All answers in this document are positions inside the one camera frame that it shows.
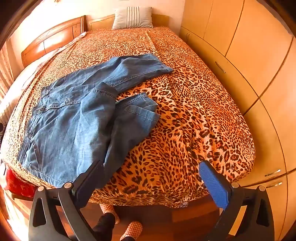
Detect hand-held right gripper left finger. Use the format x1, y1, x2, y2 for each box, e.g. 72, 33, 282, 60
29, 160, 104, 241

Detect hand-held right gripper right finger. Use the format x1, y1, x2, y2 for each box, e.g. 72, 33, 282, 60
199, 160, 275, 241

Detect blue denim pants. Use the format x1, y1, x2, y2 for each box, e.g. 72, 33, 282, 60
17, 53, 174, 189

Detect red cloth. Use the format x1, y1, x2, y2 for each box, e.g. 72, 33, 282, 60
5, 167, 37, 198

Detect leopard print bedspread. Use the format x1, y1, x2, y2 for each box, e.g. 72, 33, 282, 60
0, 26, 256, 208

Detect light curtain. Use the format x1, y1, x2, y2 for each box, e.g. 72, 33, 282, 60
0, 46, 14, 100

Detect light wooden wardrobe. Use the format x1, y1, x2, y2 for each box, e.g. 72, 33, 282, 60
179, 0, 296, 241

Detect carved wooden headboard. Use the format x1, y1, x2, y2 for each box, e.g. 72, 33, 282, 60
21, 15, 88, 68

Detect plain wooden bed panel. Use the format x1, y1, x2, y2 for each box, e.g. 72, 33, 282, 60
87, 14, 169, 31

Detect striped white pillow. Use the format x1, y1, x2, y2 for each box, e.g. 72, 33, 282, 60
112, 6, 153, 30

